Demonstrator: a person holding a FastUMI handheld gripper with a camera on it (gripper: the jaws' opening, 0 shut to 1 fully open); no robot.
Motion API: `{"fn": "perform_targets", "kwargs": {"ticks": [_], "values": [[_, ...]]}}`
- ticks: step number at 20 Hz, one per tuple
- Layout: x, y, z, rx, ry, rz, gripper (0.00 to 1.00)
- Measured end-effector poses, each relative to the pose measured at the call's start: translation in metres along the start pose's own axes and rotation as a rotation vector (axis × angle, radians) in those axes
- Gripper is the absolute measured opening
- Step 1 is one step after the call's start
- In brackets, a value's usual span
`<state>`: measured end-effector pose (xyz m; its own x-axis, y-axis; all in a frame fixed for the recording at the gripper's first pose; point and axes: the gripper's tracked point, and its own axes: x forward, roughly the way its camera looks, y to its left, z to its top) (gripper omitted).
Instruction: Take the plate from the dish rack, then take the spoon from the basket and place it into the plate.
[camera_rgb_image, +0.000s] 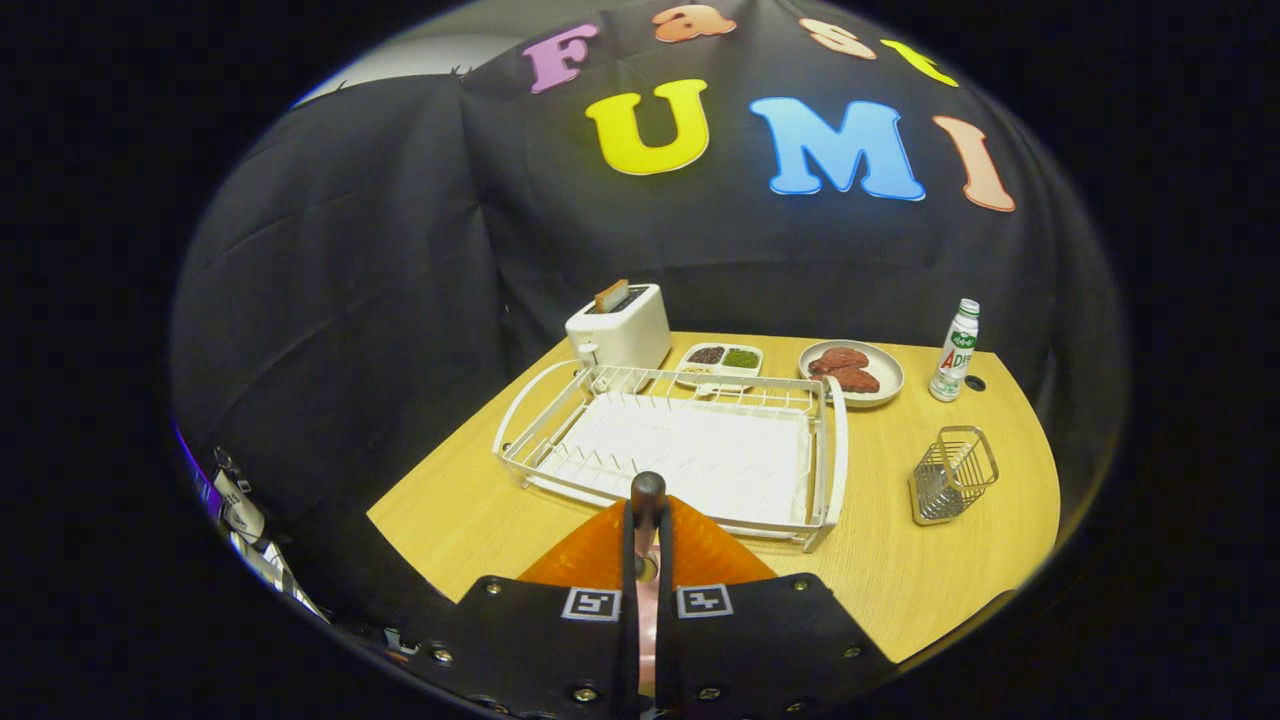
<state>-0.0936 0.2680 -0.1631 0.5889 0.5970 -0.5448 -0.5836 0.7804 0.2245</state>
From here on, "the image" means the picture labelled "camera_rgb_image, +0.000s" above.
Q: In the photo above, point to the white green drink bottle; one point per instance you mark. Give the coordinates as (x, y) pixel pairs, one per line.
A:
(955, 355)

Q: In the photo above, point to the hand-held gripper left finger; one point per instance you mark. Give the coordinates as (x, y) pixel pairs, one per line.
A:
(630, 660)

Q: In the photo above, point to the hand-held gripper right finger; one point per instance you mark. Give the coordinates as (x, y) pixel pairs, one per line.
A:
(664, 660)

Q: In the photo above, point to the brown toast slice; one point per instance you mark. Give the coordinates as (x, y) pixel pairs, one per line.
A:
(610, 296)

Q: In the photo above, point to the pink plate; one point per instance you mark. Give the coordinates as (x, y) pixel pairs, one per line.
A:
(648, 630)

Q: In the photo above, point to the white toaster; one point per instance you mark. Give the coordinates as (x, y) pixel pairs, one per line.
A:
(625, 335)

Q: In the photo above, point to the dark red beans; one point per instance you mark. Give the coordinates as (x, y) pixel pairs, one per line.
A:
(706, 355)

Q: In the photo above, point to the white drain tray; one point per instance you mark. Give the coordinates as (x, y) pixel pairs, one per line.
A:
(700, 460)

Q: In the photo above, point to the brown meat piece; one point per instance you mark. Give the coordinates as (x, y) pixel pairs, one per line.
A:
(855, 380)
(840, 358)

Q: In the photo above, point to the white divided snack tray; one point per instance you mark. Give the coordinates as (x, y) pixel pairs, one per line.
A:
(735, 375)

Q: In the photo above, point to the green beans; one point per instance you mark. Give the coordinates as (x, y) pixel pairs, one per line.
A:
(741, 358)

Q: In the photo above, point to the beige plate with meat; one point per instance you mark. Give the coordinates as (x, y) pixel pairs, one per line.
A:
(890, 365)

